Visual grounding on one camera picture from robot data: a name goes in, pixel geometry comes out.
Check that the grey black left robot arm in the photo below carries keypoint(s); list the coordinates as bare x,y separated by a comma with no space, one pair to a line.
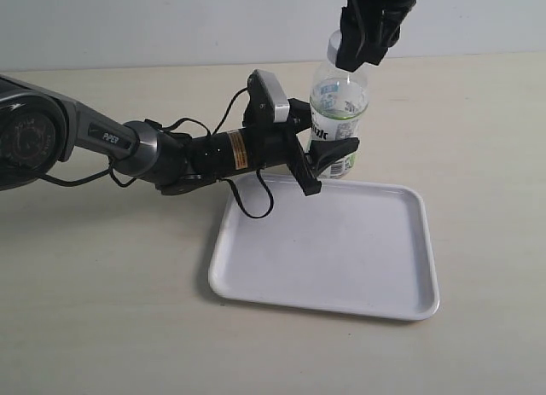
40,127

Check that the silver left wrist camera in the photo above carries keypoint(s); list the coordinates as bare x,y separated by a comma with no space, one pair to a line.
268,100

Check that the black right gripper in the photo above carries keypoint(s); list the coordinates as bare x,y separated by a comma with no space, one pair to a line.
369,28

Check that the clear plastic drink bottle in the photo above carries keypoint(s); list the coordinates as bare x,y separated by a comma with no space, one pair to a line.
338,100

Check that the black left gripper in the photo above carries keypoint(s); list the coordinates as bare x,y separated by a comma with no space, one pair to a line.
258,145

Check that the white bottle cap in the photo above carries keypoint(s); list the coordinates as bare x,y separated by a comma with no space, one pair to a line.
333,46

